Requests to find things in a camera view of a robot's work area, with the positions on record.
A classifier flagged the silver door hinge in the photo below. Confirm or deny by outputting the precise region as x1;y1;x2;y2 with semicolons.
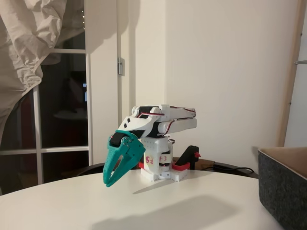
117;57;125;76

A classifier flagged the dark grey felt box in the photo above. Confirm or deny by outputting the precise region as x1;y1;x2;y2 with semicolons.
258;146;307;230

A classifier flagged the light wooden shelf frame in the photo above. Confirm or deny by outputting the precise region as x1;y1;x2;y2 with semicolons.
275;0;307;148

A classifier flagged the beige crumpled curtain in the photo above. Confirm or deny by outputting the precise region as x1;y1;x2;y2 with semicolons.
0;0;86;149

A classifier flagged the dark brown chair back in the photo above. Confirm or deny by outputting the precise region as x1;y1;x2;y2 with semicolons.
79;157;260;179

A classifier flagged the white window door frame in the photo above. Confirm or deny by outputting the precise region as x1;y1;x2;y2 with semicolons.
33;0;136;185

